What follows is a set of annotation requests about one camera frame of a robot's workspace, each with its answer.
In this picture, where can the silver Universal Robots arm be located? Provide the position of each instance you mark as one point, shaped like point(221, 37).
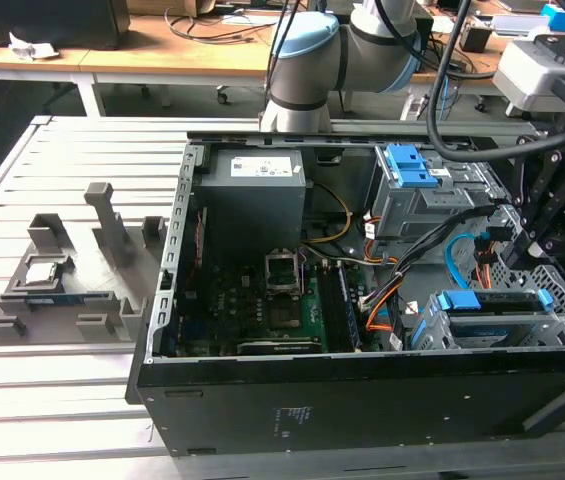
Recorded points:
point(307, 70)

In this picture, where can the grey metal disk bay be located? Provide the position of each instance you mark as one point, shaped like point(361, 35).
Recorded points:
point(432, 330)

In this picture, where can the grey optical drive cage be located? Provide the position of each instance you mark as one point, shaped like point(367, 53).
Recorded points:
point(412, 210)

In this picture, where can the blue cardboard box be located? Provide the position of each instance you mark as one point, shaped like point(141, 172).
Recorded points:
point(559, 17)

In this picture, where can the blue plastic drive latch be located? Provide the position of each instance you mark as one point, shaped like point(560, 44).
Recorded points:
point(407, 165)

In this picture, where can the flat white box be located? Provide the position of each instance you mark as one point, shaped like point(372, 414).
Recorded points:
point(519, 24)

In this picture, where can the small black box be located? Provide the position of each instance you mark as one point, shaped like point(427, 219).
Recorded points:
point(479, 39)

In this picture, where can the white device under desk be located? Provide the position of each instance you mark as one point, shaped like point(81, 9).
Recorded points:
point(413, 107)

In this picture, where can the tall black box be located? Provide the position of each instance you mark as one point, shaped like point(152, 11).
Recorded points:
point(427, 30)

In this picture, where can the green motherboard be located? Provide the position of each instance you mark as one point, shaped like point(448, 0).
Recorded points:
point(312, 310)

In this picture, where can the CPU socket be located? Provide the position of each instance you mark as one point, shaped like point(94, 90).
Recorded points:
point(282, 272)

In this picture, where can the black open PC case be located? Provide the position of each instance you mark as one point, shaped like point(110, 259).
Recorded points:
point(362, 410)

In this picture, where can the square brown chipset chip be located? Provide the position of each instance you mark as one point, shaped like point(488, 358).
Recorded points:
point(284, 314)

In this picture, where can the grey power supply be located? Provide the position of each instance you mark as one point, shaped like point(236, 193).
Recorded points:
point(252, 210)

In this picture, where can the black graphics card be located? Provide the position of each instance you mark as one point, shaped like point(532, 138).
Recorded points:
point(277, 346)

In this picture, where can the long wooden desk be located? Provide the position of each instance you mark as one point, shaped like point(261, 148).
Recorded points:
point(127, 55)

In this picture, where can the grey parts rack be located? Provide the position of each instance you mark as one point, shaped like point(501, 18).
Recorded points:
point(92, 300)

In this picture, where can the blue RAM stick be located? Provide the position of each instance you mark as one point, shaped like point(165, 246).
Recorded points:
point(57, 300)

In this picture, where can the silver CPU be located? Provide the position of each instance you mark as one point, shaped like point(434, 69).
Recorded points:
point(42, 274)

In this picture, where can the black computer tower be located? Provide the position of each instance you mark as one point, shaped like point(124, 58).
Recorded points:
point(52, 22)

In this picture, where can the crumpled white paper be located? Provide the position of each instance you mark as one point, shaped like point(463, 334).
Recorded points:
point(32, 47)

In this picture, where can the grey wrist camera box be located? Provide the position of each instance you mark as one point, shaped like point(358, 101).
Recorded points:
point(527, 80)

